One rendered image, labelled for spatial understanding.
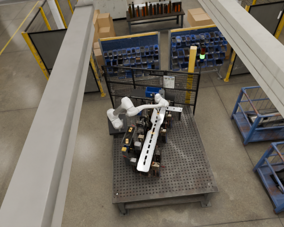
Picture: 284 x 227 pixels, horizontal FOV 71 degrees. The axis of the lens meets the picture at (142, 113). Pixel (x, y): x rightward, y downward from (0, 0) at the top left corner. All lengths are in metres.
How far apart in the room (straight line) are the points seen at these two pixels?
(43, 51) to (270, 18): 5.11
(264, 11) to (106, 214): 5.18
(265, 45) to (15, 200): 0.88
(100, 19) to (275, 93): 7.05
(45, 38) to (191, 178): 4.08
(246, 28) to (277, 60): 0.22
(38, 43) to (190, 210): 4.58
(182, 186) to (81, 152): 2.45
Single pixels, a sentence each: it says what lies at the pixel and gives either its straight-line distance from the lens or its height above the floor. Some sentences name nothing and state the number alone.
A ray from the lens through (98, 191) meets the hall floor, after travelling 4.23.
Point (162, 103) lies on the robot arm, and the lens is 3.31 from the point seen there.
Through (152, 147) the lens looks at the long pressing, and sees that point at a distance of 3.29.
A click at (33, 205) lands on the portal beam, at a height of 3.33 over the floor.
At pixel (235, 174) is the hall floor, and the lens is 4.40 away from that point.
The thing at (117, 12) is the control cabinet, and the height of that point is 0.33.
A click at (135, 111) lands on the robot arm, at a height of 1.50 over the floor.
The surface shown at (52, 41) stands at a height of 1.75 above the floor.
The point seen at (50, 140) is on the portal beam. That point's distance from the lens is 0.64.
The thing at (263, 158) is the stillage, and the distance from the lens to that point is 4.09.
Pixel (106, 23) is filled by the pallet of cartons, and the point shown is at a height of 0.85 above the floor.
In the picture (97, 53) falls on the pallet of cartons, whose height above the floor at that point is 0.74.
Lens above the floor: 3.79
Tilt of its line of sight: 48 degrees down
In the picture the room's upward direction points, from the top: 8 degrees counter-clockwise
